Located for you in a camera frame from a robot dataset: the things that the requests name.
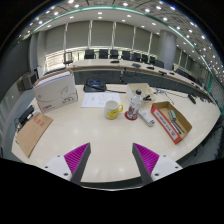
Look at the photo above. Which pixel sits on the black desk microphone base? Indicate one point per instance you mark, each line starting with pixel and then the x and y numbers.
pixel 192 99

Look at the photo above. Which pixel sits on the black marker pen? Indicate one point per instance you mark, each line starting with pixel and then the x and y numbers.
pixel 147 98

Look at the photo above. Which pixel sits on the dark pen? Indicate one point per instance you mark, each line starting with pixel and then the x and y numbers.
pixel 180 126
pixel 175 127

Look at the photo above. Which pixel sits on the clear bottle with printed label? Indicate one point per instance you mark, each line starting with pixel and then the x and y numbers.
pixel 134 106

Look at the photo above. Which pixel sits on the black power strip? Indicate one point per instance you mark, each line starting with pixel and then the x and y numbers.
pixel 26 114

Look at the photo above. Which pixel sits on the grey box monitor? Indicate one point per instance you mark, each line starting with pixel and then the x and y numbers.
pixel 30 80

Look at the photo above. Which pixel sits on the white and yellow mug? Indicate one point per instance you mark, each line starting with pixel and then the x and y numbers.
pixel 111 110

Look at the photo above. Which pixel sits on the row of black office chairs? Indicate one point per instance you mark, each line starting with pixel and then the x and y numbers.
pixel 113 54

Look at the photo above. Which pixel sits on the black desk phone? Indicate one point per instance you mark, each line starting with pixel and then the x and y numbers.
pixel 95 86

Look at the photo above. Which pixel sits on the flat brown cardboard sheet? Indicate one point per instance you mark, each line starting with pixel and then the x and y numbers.
pixel 31 133

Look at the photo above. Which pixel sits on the white open organizer box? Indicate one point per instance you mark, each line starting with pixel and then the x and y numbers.
pixel 133 88

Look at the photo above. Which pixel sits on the group of round ceiling lights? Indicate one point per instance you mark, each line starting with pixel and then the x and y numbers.
pixel 100 13

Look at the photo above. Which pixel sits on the grey-green eraser block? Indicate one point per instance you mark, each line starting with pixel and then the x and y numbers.
pixel 172 115

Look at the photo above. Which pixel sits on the white remote control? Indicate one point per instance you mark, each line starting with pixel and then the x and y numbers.
pixel 146 117

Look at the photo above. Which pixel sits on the white cardboard carton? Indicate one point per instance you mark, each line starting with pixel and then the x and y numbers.
pixel 55 91

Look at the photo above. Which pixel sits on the white printed paper sheet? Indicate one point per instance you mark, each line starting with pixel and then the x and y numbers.
pixel 100 100

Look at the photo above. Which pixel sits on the red-sided open cardboard box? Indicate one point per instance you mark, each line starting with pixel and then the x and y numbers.
pixel 160 116

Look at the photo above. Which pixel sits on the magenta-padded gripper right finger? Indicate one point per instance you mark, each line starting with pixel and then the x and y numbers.
pixel 146 158

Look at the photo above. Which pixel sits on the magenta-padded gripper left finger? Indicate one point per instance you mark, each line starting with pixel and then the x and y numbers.
pixel 78 158

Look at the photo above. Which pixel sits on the flat round red coaster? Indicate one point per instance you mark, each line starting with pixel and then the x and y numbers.
pixel 126 116

